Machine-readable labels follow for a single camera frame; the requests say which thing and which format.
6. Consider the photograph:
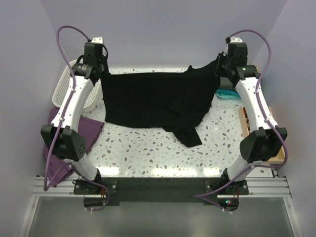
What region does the black t shirt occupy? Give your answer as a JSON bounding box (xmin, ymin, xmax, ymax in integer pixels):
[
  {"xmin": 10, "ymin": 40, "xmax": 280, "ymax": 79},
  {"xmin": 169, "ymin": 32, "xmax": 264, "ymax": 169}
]
[{"xmin": 101, "ymin": 60, "xmax": 220, "ymax": 148}]

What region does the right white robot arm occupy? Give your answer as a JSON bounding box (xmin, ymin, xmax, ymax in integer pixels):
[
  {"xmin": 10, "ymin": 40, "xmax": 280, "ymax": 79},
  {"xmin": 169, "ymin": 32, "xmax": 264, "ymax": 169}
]
[{"xmin": 217, "ymin": 37, "xmax": 287, "ymax": 194}]

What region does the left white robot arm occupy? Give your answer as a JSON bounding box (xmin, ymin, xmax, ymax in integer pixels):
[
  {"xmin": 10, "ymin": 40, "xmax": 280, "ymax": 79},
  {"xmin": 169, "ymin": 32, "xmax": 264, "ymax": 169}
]
[{"xmin": 40, "ymin": 37, "xmax": 108, "ymax": 194}]

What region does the grey folded t shirt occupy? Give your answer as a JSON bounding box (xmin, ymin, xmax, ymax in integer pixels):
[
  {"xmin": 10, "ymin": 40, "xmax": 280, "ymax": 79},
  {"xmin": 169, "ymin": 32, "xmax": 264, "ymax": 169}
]
[{"xmin": 219, "ymin": 77, "xmax": 236, "ymax": 92}]

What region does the teal folded t shirt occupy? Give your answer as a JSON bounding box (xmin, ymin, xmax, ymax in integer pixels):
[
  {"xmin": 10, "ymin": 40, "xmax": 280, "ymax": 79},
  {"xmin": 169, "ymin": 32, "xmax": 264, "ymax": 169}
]
[{"xmin": 215, "ymin": 89, "xmax": 241, "ymax": 100}]

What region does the white plastic basket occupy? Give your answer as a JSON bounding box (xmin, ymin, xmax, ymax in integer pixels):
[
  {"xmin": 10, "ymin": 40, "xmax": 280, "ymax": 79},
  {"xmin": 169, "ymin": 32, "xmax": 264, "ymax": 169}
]
[{"xmin": 52, "ymin": 66, "xmax": 101, "ymax": 113}]

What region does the red patterned cloth in tray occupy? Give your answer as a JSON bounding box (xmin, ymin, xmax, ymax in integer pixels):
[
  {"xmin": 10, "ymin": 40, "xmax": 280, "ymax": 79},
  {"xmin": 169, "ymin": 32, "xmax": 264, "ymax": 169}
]
[{"xmin": 243, "ymin": 107, "xmax": 250, "ymax": 132}]

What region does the wooden compartment tray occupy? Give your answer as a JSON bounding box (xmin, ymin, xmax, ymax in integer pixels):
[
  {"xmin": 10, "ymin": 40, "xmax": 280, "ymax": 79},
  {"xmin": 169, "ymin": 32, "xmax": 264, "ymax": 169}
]
[{"xmin": 238, "ymin": 107, "xmax": 284, "ymax": 164}]

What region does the purple cloth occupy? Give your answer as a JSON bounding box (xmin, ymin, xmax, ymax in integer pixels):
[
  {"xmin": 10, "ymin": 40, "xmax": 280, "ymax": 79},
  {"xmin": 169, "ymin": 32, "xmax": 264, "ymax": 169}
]
[{"xmin": 43, "ymin": 107, "xmax": 105, "ymax": 187}]

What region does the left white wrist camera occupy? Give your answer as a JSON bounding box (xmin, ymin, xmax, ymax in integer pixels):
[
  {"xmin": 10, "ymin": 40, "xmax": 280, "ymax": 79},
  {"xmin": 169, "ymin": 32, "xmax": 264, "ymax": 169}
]
[{"xmin": 91, "ymin": 37, "xmax": 104, "ymax": 44}]

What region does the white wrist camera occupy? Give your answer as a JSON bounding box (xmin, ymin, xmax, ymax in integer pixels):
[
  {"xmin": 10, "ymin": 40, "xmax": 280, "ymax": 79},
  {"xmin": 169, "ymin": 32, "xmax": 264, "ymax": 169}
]
[
  {"xmin": 225, "ymin": 37, "xmax": 243, "ymax": 44},
  {"xmin": 91, "ymin": 37, "xmax": 104, "ymax": 44}
]

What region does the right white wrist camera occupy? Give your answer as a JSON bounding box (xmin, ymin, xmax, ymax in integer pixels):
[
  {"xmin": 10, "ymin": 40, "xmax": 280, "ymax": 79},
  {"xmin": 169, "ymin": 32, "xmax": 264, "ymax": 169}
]
[{"xmin": 225, "ymin": 37, "xmax": 243, "ymax": 44}]

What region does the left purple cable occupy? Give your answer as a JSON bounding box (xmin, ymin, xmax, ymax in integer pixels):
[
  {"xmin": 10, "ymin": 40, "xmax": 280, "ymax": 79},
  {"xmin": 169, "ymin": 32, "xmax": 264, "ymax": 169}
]
[{"xmin": 43, "ymin": 25, "xmax": 113, "ymax": 212}]

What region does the aluminium rail frame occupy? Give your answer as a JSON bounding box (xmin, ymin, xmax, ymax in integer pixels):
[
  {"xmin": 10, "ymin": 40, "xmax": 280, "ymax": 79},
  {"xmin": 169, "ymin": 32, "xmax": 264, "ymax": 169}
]
[{"xmin": 21, "ymin": 165, "xmax": 302, "ymax": 237}]

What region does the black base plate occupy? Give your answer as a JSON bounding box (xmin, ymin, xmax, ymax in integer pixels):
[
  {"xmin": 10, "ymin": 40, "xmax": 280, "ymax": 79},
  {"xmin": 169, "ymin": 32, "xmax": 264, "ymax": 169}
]
[{"xmin": 73, "ymin": 177, "xmax": 249, "ymax": 210}]

